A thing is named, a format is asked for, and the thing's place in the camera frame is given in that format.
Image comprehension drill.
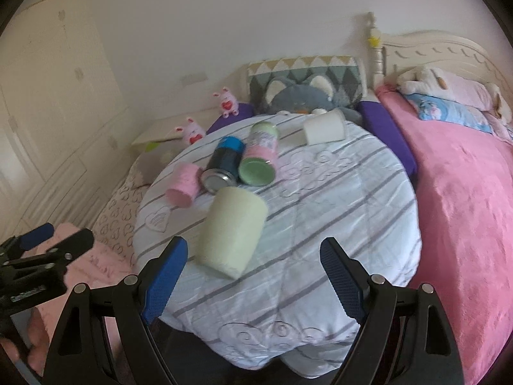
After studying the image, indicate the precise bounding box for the blue cartoon pillow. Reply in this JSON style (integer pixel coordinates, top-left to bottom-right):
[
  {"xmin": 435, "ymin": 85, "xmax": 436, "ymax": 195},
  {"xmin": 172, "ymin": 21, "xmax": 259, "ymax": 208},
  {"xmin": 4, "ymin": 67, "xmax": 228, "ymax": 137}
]
[{"xmin": 404, "ymin": 94, "xmax": 493, "ymax": 134}]

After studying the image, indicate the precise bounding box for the white paper cup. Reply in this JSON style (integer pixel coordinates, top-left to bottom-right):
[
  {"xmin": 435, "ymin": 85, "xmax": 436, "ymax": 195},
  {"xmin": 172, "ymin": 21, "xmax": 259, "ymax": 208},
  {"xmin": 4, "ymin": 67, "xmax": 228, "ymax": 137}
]
[{"xmin": 303, "ymin": 109, "xmax": 346, "ymax": 145}]

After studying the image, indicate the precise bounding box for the pink green-capped can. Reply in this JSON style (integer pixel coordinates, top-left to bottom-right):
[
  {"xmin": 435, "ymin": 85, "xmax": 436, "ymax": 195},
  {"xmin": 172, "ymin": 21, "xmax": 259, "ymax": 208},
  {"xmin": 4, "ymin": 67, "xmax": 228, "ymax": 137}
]
[{"xmin": 238, "ymin": 121, "xmax": 279, "ymax": 187}]

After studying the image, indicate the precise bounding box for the cream bedside shelf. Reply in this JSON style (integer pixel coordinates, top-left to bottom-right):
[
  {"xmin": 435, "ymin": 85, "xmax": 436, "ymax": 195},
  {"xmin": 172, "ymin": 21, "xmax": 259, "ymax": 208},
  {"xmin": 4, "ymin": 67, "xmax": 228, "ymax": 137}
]
[{"xmin": 132, "ymin": 109, "xmax": 220, "ymax": 147}]

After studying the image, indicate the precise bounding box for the folded pink quilt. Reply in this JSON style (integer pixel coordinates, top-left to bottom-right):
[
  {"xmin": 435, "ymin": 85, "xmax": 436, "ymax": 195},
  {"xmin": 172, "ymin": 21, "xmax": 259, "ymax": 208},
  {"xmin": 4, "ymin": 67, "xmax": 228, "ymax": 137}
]
[{"xmin": 28, "ymin": 223, "xmax": 131, "ymax": 374}]

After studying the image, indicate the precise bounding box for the pink bunny toy front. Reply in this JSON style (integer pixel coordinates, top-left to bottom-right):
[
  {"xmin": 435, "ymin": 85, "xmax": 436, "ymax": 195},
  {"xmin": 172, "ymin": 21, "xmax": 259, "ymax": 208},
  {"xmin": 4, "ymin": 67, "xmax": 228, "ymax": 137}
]
[{"xmin": 175, "ymin": 117, "xmax": 206, "ymax": 146}]

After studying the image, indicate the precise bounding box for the pink paper cup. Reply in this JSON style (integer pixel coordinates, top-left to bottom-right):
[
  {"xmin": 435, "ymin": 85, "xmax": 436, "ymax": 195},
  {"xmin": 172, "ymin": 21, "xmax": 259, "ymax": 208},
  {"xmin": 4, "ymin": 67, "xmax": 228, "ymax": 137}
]
[{"xmin": 165, "ymin": 163, "xmax": 203, "ymax": 208}]

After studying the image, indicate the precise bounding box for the grey cat plush pillow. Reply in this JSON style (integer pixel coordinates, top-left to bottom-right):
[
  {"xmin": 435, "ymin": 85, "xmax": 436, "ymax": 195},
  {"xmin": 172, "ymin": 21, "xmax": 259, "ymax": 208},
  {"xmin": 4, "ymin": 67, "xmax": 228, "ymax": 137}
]
[{"xmin": 256, "ymin": 74, "xmax": 364, "ymax": 126}]

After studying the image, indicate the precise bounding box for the pink bunny toy rear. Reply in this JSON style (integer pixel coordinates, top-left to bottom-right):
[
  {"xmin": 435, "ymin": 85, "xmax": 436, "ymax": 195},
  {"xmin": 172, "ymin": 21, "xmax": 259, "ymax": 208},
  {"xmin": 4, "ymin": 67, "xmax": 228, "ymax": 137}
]
[{"xmin": 213, "ymin": 87, "xmax": 239, "ymax": 118}]

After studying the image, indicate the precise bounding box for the pale green paper cup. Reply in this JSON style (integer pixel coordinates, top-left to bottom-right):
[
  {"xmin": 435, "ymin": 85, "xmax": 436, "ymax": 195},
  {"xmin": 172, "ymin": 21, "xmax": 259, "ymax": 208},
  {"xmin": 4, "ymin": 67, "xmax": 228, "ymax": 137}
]
[{"xmin": 196, "ymin": 187, "xmax": 269, "ymax": 280}]

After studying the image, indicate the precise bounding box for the pink fleece blanket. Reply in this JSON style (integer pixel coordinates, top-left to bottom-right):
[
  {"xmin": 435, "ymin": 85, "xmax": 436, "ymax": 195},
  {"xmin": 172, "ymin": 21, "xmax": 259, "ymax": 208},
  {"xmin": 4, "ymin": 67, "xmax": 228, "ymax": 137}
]
[{"xmin": 376, "ymin": 86, "xmax": 512, "ymax": 384}]

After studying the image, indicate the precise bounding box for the white plush toy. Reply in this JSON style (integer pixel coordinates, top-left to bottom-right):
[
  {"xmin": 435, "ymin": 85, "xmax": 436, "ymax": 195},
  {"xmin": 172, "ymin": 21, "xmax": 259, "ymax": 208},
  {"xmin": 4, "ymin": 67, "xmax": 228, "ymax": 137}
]
[{"xmin": 397, "ymin": 65, "xmax": 512, "ymax": 124}]

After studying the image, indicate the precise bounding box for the heart-patterned cloth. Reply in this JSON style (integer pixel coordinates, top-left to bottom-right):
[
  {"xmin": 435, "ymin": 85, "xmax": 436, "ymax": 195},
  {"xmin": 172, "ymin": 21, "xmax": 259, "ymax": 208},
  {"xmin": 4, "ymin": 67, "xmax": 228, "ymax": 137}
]
[{"xmin": 92, "ymin": 150, "xmax": 170, "ymax": 268}]

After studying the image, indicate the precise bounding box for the black blue-topped can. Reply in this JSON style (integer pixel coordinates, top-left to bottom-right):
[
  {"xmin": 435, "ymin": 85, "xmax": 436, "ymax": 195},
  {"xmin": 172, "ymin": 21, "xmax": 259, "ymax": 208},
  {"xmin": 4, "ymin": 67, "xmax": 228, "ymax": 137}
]
[{"xmin": 200, "ymin": 136, "xmax": 245, "ymax": 195}]

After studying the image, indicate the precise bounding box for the cream wooden headboard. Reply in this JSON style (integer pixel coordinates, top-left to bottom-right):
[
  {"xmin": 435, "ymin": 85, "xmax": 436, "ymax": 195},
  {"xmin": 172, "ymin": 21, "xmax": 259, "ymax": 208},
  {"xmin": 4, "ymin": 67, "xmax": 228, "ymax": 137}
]
[{"xmin": 367, "ymin": 11, "xmax": 512, "ymax": 103}]

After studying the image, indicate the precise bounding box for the white grey-striped quilt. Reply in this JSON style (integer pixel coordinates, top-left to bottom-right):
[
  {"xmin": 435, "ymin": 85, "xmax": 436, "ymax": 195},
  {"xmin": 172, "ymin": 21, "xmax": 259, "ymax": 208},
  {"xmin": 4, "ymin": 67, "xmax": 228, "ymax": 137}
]
[{"xmin": 131, "ymin": 111, "xmax": 423, "ymax": 380}]

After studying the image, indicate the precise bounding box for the diamond-patterned cushion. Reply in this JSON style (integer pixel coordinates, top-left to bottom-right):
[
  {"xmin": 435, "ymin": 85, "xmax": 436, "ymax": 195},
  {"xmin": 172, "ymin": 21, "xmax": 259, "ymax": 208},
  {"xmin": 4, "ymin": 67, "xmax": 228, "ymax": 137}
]
[{"xmin": 246, "ymin": 55, "xmax": 368, "ymax": 107}]

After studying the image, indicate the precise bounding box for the pink bunny toy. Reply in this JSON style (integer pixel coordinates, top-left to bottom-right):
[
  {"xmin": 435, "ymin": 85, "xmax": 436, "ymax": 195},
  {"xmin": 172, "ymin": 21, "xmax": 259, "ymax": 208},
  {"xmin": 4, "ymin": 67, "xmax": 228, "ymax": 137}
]
[
  {"xmin": 213, "ymin": 87, "xmax": 239, "ymax": 118},
  {"xmin": 175, "ymin": 117, "xmax": 206, "ymax": 146}
]

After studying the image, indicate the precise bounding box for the cream wardrobe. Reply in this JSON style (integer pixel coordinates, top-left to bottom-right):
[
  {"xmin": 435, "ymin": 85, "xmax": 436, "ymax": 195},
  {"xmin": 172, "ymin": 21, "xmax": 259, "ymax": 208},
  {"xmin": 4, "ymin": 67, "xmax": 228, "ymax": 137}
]
[{"xmin": 1, "ymin": 0, "xmax": 143, "ymax": 238}]

